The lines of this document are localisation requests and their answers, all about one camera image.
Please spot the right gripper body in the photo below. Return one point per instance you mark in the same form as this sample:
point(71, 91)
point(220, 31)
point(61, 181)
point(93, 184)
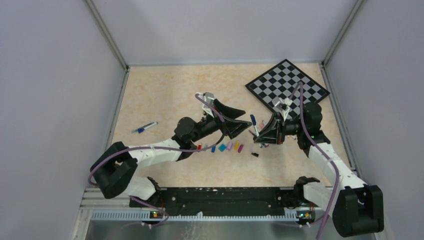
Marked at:
point(292, 127)

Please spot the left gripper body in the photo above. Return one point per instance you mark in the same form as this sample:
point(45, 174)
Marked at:
point(211, 124)

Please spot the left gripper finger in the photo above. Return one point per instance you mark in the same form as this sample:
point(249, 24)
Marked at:
point(235, 128)
point(226, 111)

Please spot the yellow marker cap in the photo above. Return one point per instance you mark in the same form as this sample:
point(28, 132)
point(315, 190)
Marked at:
point(236, 145)

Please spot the light purple highlighter cap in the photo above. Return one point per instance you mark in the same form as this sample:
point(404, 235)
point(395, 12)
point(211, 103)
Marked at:
point(229, 146)

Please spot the black cap white marker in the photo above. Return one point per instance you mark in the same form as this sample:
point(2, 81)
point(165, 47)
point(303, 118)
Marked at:
point(255, 126)

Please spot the magenta marker cap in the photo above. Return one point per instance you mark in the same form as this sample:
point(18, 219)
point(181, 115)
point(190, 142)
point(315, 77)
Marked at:
point(240, 148)

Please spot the light blue highlighter cap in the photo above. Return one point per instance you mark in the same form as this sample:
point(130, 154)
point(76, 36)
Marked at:
point(222, 147)

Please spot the blue cap pen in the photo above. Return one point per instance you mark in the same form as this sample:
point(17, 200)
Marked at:
point(144, 127)

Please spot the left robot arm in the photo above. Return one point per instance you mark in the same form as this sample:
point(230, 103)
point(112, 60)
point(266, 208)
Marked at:
point(114, 172)

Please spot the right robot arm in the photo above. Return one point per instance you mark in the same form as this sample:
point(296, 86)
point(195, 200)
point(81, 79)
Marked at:
point(355, 207)

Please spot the black grey chessboard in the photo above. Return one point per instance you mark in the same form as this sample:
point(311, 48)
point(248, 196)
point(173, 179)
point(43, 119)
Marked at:
point(279, 82)

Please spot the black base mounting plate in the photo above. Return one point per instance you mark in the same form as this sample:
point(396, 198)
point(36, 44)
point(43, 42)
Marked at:
point(229, 201)

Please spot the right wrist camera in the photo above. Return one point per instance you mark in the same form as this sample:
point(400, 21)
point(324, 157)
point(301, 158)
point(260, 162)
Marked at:
point(282, 106)

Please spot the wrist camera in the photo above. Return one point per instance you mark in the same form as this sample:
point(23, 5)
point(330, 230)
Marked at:
point(282, 106)
point(207, 100)

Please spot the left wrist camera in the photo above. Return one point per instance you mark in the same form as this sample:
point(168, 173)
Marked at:
point(207, 100)

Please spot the grey cable duct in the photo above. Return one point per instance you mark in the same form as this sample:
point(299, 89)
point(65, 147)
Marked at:
point(147, 215)

